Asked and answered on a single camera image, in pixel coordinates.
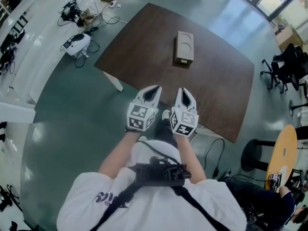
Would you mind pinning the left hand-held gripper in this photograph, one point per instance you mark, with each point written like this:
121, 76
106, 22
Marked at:
139, 117

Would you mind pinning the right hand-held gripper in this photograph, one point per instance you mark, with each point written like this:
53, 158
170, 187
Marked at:
184, 124

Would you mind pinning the person's right forearm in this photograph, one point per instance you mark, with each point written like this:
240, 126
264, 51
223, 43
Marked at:
190, 157

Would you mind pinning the person's left forearm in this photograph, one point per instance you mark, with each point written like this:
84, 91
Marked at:
118, 155

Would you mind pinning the white shoe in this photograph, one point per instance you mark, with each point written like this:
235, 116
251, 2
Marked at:
166, 114
143, 138

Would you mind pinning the person's black trousers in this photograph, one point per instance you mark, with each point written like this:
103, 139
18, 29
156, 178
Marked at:
163, 131

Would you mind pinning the white table leg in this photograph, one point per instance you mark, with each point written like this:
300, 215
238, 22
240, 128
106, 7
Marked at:
115, 82

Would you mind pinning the black chest-mounted device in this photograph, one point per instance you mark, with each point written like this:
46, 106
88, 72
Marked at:
156, 174

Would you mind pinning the black round stool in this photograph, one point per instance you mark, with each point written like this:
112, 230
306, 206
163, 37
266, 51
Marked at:
250, 153

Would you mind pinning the white rounded robot device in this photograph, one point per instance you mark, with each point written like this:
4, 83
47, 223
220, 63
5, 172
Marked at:
78, 42

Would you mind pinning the white power strip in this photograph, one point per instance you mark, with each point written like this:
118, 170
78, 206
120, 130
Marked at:
113, 3

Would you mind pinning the black office chair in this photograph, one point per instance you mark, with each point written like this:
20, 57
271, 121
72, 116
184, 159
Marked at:
286, 64

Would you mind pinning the round wooden table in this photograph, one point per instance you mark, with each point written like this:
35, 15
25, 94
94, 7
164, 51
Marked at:
284, 148

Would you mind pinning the white t-shirt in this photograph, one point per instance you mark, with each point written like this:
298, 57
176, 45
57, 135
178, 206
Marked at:
154, 208

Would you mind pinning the black equipment tangle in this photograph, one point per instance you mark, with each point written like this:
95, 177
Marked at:
69, 12

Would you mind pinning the small printed tag block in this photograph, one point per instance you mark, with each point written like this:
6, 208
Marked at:
274, 177

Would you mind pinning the wooden cabinet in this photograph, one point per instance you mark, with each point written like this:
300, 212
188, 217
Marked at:
288, 37

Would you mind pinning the long white workbench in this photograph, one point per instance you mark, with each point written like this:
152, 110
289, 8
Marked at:
36, 44

